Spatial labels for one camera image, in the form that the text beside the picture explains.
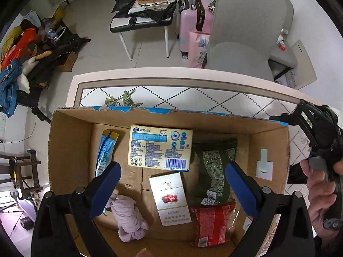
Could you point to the white power strip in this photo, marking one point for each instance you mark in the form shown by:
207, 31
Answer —
2, 128

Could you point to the small black box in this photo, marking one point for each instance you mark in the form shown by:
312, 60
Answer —
26, 222

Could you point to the blue stick packet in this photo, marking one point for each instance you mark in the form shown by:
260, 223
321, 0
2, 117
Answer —
105, 150

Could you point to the stack of papers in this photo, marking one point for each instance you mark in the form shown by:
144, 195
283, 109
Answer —
152, 1

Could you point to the pink gift bag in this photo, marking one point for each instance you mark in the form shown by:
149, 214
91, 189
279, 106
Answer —
198, 48

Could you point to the green snack packet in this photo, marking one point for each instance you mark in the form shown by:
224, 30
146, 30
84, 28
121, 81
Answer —
211, 166

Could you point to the pink suitcase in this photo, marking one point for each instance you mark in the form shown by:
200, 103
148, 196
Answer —
187, 24

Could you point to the purple cloth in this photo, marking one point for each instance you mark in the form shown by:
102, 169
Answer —
128, 216

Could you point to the black metal rack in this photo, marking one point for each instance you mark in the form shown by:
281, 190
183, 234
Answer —
64, 46

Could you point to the white plush toy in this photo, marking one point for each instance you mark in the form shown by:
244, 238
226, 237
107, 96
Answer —
25, 72

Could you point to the small orange packet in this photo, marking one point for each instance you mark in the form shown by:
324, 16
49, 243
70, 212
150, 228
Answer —
282, 46

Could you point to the white leaning board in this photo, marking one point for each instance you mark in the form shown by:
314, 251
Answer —
305, 67

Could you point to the white cigarette box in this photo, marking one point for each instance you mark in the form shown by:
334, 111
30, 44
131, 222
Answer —
170, 192

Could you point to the large grey chair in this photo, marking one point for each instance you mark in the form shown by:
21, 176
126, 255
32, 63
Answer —
241, 18

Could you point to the black bag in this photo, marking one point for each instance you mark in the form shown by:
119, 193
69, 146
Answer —
124, 8

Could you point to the yellow blue tissue pack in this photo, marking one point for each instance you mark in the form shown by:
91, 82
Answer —
158, 144

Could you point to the yellow garment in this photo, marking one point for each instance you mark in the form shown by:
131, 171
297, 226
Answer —
9, 36

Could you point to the person's right hand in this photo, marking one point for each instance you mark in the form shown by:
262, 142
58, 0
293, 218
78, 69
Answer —
317, 192

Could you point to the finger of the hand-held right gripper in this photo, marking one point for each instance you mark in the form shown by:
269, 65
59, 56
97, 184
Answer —
292, 118

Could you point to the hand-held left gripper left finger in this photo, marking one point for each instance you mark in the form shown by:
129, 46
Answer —
105, 190

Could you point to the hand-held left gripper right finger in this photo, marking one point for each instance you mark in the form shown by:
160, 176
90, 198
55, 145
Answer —
241, 190

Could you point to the red snack packet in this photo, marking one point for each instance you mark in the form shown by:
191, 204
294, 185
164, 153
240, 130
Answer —
211, 225

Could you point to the small grey chair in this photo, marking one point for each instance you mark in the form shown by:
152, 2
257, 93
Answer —
284, 57

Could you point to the small cardboard box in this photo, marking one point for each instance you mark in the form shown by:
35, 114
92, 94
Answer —
67, 62

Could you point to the yellow bag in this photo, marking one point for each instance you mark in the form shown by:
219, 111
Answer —
59, 11

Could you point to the red plastic bag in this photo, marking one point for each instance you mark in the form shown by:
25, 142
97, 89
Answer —
18, 45

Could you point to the clear water bottle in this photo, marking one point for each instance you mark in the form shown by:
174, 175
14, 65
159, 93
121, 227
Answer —
51, 32

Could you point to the blue garment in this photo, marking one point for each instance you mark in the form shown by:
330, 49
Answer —
9, 88

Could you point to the dark wooden chair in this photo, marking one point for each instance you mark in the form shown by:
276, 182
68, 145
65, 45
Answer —
22, 171

